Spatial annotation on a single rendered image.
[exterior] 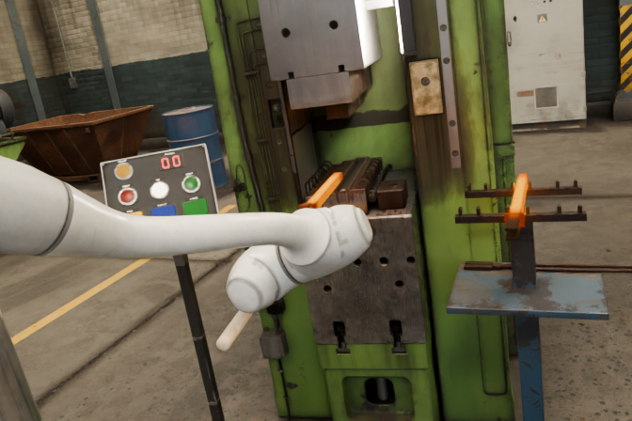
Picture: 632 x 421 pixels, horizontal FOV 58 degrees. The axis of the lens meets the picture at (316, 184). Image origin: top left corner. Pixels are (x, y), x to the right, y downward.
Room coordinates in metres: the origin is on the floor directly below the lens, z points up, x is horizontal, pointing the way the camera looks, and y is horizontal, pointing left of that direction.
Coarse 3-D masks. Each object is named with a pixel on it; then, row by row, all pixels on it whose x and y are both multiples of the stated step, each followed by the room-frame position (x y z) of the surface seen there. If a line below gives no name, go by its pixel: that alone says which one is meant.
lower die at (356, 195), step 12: (336, 168) 2.12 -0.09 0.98; (348, 168) 2.01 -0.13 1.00; (360, 168) 1.98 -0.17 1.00; (324, 180) 1.96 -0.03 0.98; (312, 192) 1.84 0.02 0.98; (336, 192) 1.77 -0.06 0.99; (348, 192) 1.76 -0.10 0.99; (360, 192) 1.74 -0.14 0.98; (324, 204) 1.78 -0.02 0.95; (336, 204) 1.77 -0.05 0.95; (348, 204) 1.76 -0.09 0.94; (360, 204) 1.75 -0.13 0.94
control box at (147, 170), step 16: (128, 160) 1.81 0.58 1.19; (144, 160) 1.81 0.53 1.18; (160, 160) 1.81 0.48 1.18; (176, 160) 1.82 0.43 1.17; (192, 160) 1.82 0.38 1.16; (208, 160) 1.83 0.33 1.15; (112, 176) 1.78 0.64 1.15; (128, 176) 1.78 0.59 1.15; (144, 176) 1.79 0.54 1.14; (160, 176) 1.79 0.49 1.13; (176, 176) 1.79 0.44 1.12; (192, 176) 1.79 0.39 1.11; (208, 176) 1.80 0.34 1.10; (112, 192) 1.75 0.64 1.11; (144, 192) 1.76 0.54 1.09; (176, 192) 1.76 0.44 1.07; (192, 192) 1.76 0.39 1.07; (208, 192) 1.77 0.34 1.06; (112, 208) 1.73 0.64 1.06; (128, 208) 1.73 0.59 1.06; (144, 208) 1.73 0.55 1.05; (176, 208) 1.74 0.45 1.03; (208, 208) 1.74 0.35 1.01
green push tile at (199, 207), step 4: (196, 200) 1.75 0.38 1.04; (200, 200) 1.75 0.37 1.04; (204, 200) 1.75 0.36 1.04; (184, 204) 1.74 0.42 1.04; (188, 204) 1.74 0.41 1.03; (192, 204) 1.74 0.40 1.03; (196, 204) 1.74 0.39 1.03; (200, 204) 1.74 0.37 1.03; (204, 204) 1.74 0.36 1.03; (184, 208) 1.73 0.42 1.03; (188, 208) 1.73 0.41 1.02; (192, 208) 1.73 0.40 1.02; (196, 208) 1.73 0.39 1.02; (200, 208) 1.73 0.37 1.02; (204, 208) 1.73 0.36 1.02; (184, 212) 1.72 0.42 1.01; (188, 212) 1.72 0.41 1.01; (192, 212) 1.72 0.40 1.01; (196, 212) 1.72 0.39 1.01; (200, 212) 1.72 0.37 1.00; (204, 212) 1.73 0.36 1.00; (208, 212) 1.73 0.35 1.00
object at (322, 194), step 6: (336, 174) 1.71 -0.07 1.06; (330, 180) 1.63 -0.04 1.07; (336, 180) 1.64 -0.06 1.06; (324, 186) 1.57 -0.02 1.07; (330, 186) 1.57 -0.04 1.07; (336, 186) 1.63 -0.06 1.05; (318, 192) 1.51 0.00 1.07; (324, 192) 1.50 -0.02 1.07; (330, 192) 1.56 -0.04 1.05; (312, 198) 1.45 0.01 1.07; (318, 198) 1.44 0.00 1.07; (324, 198) 1.49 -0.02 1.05; (300, 204) 1.39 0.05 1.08; (306, 204) 1.36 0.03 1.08; (312, 204) 1.37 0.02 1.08; (318, 204) 1.42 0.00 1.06
